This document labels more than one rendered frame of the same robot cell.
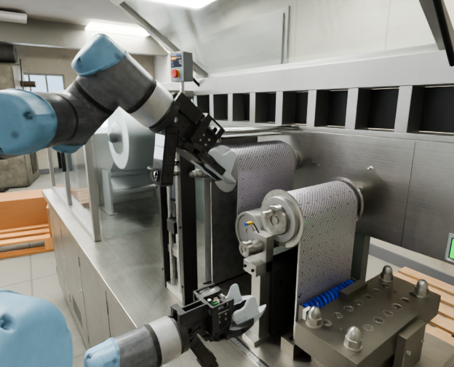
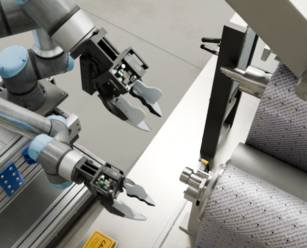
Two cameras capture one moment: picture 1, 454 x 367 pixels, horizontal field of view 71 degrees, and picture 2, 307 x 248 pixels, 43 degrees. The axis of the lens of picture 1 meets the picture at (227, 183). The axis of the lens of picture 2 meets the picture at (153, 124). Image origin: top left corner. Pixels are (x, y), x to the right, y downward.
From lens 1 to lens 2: 81 cm
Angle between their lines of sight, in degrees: 66
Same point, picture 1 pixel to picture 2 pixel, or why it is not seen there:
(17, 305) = not seen: outside the picture
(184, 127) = (98, 64)
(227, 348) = (167, 206)
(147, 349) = (52, 163)
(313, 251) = (220, 240)
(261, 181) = (291, 137)
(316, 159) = not seen: outside the picture
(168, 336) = (65, 169)
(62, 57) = not seen: outside the picture
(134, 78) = (37, 18)
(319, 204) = (243, 224)
